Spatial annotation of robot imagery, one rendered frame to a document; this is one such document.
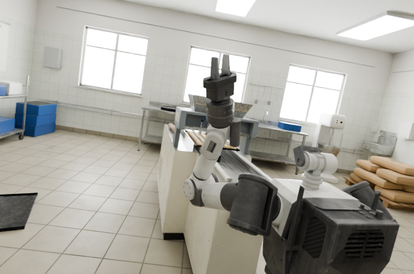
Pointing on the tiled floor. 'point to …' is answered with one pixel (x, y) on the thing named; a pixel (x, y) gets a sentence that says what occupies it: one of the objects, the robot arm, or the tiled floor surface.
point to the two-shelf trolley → (23, 112)
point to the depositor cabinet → (175, 183)
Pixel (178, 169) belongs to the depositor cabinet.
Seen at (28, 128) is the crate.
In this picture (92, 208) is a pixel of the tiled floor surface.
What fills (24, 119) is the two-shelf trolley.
